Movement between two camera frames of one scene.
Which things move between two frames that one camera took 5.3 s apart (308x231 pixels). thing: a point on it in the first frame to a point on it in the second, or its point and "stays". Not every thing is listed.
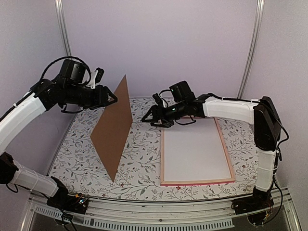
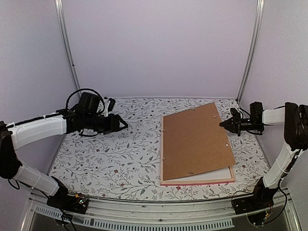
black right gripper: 165,123 to 236,125
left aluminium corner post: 60,6 stays
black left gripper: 101,99 to 113,124
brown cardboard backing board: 110,134 to 194,142
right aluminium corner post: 255,39 stays
